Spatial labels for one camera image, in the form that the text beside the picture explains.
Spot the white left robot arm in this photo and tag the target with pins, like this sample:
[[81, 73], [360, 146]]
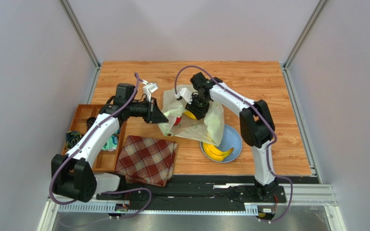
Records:
[[72, 174]]

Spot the pale green plastic bag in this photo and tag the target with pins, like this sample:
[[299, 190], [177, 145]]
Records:
[[210, 129]]

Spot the dark item in tray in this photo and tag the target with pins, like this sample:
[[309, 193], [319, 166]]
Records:
[[73, 137]]

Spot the yellow fake mango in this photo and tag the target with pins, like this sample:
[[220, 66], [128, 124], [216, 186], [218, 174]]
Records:
[[190, 115]]

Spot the aluminium frame rail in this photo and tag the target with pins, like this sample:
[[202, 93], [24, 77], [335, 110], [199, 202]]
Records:
[[311, 207]]

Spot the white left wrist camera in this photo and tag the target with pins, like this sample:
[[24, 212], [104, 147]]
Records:
[[149, 88]]

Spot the red fake apple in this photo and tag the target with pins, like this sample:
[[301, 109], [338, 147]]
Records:
[[177, 121]]

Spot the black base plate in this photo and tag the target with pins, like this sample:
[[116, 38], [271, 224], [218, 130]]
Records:
[[196, 193]]

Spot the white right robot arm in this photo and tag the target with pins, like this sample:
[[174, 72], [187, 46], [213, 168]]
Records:
[[257, 128]]

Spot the yellow fake banana bunch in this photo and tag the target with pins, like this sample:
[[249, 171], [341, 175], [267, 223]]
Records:
[[215, 153]]

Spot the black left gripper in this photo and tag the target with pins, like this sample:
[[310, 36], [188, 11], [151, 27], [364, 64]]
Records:
[[153, 115]]

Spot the red plaid cloth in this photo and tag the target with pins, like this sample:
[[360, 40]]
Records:
[[147, 160]]

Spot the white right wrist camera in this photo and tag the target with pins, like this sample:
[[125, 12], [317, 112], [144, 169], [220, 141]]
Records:
[[184, 94]]

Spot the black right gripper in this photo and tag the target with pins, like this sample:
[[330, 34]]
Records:
[[199, 107]]

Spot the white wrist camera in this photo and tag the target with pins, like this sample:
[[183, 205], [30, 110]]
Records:
[[149, 88], [184, 94]]

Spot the blue plastic plate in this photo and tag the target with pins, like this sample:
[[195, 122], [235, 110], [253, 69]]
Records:
[[231, 138]]

